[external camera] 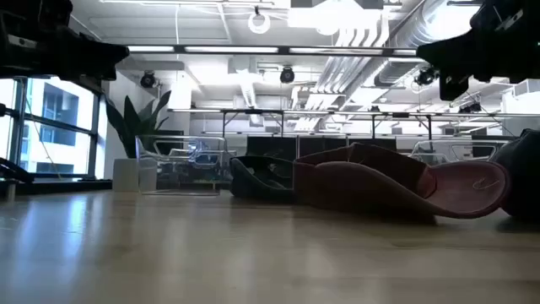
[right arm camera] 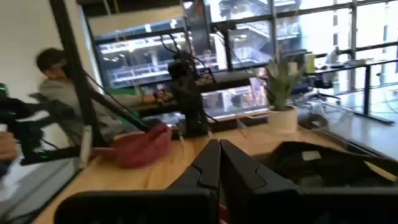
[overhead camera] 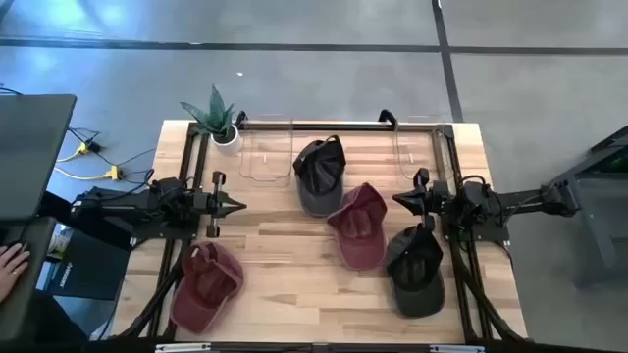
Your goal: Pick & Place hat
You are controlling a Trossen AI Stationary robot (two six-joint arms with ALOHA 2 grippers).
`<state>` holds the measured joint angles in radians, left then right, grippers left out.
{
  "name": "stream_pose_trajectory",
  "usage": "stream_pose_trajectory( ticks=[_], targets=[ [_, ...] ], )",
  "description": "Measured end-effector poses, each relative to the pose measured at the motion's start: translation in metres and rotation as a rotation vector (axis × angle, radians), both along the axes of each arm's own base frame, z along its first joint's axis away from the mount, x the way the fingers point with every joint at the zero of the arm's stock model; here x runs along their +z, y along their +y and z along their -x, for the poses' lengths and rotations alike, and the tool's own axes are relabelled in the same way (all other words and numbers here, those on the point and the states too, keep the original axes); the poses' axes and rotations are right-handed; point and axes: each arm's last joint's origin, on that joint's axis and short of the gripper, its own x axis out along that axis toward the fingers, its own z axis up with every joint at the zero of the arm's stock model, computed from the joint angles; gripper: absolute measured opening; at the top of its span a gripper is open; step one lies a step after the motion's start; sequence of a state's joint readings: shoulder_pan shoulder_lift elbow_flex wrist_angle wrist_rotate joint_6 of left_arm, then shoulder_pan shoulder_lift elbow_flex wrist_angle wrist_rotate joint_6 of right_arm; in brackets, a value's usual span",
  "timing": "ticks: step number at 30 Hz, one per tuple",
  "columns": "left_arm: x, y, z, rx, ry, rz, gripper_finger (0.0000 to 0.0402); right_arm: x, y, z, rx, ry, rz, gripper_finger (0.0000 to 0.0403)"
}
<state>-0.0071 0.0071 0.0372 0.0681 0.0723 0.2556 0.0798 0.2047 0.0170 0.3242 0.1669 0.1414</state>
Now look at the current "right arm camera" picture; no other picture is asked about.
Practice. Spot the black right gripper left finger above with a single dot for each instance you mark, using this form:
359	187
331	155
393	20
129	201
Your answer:
208	168

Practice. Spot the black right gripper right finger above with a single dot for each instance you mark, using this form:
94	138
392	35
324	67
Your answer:
248	186

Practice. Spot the dark red hat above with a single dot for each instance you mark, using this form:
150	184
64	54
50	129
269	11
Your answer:
140	149

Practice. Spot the black hat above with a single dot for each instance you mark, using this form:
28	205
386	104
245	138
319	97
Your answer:
326	171

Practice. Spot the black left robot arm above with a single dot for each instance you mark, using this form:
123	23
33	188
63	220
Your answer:
189	99

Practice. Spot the clear plastic bin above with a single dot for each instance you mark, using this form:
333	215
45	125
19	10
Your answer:
329	119
242	124

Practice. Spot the white cup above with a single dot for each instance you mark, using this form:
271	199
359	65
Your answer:
283	119

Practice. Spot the green leafy plant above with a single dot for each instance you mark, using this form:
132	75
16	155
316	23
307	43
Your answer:
281	84

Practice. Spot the black-legged desk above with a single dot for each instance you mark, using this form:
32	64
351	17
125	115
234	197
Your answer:
367	93

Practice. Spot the person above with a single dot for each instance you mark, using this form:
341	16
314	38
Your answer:
59	90

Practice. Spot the person's hand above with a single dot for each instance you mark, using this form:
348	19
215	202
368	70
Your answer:
7	146

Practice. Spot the black aluminium table frame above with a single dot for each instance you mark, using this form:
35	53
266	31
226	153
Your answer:
71	62

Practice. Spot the black window frame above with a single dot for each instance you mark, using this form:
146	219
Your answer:
353	31

